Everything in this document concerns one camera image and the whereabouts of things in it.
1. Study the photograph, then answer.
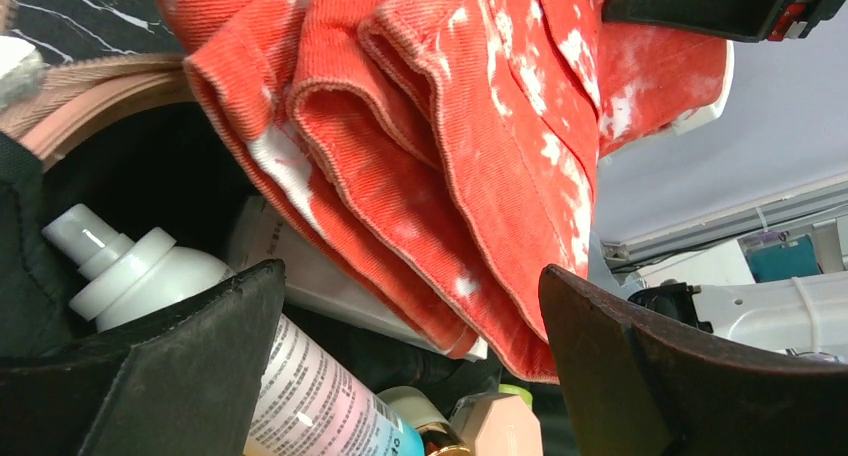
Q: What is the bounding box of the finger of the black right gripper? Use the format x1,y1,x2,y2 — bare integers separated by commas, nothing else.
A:
602,0,846,43

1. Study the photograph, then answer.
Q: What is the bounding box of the red white tie-dye cloth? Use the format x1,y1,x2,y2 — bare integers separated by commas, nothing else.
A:
145,0,733,385

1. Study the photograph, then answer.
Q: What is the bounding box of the pink hard shell suitcase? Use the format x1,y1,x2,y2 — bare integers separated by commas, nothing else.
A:
0,0,584,456

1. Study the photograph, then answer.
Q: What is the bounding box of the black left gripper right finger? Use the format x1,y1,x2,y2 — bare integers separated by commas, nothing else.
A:
539,265,847,455

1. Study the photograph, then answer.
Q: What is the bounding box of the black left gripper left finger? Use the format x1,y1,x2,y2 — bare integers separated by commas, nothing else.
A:
1,260,285,455

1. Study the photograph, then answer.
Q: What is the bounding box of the pink octagonal compact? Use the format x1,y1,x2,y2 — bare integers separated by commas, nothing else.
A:
449,393,544,456

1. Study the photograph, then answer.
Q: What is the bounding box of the yellow green spray bottle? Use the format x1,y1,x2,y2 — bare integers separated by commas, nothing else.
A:
498,383,533,409

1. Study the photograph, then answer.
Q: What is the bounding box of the white pink blue spray bottle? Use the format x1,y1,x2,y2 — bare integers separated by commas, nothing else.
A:
43,204,424,455

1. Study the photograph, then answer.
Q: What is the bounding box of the white divided organizer box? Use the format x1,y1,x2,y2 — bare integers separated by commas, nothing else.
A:
598,36,735,164

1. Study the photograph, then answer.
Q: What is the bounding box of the aluminium base frame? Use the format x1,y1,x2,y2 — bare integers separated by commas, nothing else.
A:
599,172,847,274

